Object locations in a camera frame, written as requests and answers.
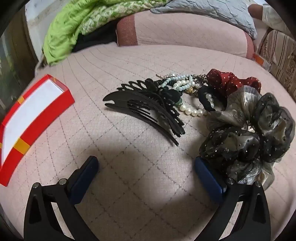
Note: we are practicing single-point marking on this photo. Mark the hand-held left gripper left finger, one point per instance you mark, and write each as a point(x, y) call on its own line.
point(83, 178)

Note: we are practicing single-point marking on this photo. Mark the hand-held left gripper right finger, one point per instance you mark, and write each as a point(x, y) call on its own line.
point(208, 178)

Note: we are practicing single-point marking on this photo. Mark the grey black organza scrunchie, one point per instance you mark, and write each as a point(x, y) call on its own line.
point(242, 143)

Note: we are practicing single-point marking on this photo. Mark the red cardboard box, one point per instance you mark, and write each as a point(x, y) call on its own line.
point(34, 109)

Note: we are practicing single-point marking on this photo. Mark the leopard print scrunchie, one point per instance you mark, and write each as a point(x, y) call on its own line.
point(192, 90)

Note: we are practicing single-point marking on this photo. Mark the black scrunchie with pearls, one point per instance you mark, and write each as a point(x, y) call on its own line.
point(203, 95)

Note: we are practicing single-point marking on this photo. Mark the black hair comb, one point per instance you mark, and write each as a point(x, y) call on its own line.
point(143, 104)

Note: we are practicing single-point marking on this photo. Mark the red dotted scrunchie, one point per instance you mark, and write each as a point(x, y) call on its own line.
point(231, 81)

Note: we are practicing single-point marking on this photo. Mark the orange packet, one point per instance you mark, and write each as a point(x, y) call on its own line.
point(259, 59)

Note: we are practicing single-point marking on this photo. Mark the dark wooden cabinet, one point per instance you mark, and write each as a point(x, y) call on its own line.
point(11, 64)

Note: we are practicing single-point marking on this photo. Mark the black cloth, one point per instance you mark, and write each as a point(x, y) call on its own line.
point(97, 39)

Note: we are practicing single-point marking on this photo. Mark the striped cushion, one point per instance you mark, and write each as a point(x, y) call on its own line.
point(282, 55)

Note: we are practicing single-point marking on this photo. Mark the pink bolster pillow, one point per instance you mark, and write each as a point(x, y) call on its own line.
point(185, 32)

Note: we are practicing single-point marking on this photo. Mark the green blanket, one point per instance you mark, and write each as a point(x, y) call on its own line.
point(69, 25)

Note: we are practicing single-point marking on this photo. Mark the white cloth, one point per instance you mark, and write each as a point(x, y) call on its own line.
point(272, 16)

